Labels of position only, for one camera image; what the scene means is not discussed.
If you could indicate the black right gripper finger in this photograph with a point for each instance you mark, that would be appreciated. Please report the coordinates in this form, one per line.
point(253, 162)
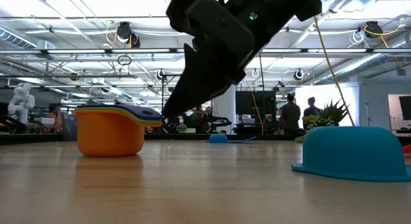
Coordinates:
point(199, 86)

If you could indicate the small blue measuring cup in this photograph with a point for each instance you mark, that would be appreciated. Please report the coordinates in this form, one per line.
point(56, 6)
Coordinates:
point(218, 139)

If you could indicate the purple measuring cup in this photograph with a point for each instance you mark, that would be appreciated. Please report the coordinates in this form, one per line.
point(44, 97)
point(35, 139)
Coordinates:
point(135, 110)

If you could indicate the orange measuring cup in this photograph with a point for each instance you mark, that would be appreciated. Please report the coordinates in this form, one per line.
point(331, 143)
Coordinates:
point(109, 137)

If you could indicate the green measuring cup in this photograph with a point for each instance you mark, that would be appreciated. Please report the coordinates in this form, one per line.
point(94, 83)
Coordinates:
point(96, 109)

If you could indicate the teal measuring cup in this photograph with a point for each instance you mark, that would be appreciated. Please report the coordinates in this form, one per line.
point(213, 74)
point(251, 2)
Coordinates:
point(353, 150)

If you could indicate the black lab robot arm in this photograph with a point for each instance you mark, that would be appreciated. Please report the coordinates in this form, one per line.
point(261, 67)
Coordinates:
point(218, 123)

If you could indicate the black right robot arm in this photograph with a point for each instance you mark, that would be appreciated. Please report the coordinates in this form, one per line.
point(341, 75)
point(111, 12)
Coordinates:
point(289, 5)

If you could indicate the grey translucent basket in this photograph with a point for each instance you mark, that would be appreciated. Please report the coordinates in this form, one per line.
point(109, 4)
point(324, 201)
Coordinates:
point(68, 127)

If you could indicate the person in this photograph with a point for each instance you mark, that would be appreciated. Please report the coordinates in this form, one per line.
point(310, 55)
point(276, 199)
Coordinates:
point(197, 116)
point(311, 110)
point(54, 118)
point(290, 113)

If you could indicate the white round column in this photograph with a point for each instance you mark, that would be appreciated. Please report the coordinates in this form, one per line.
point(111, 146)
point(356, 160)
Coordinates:
point(224, 115)

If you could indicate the small black ceiling reel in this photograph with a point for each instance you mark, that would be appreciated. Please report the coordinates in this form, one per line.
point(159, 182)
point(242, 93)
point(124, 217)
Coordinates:
point(160, 74)
point(299, 74)

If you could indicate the small plant in white pot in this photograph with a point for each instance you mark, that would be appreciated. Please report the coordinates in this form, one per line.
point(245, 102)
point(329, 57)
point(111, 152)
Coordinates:
point(181, 128)

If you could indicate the white projection screen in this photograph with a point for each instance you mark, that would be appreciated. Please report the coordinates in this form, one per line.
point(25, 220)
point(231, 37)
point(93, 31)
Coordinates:
point(337, 90)

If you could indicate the potted succulent plant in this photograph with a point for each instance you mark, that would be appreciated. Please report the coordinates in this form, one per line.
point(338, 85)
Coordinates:
point(330, 116)

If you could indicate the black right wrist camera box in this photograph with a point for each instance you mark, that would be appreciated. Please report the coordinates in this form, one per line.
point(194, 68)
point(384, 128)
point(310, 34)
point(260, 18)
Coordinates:
point(180, 9)

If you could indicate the black aluminium table frame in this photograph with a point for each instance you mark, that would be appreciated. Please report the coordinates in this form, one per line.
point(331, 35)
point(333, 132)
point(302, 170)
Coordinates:
point(32, 138)

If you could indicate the black wall television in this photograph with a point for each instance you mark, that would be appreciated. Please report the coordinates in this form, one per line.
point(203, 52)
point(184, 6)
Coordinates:
point(406, 108)

